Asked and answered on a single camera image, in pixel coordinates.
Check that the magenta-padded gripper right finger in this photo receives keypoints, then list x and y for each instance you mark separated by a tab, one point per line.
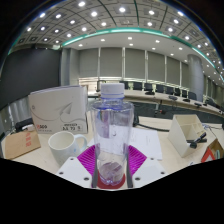
136	159

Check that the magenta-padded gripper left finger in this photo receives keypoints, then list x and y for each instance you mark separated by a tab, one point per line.
87	160

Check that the clear plastic water bottle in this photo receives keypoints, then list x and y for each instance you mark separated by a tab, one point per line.
111	133

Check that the white printed paper sheet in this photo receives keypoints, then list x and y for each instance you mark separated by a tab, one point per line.
146	141

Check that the white ceramic mug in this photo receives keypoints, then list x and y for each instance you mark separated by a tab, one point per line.
63	146

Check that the black desk telephone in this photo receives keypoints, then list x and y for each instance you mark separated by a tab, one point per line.
136	118

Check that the small beige open box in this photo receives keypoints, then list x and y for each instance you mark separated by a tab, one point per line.
181	133

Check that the white paper ream box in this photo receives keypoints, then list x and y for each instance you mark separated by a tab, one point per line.
56	106

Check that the flat brown cardboard piece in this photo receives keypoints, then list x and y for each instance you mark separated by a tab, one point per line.
20	145

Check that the black box-shaped device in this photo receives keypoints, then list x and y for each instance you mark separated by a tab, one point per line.
23	125

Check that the cardboard box with red label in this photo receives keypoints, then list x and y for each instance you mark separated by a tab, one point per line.
215	151

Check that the round ceiling lights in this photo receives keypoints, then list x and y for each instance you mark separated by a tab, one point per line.
94	14

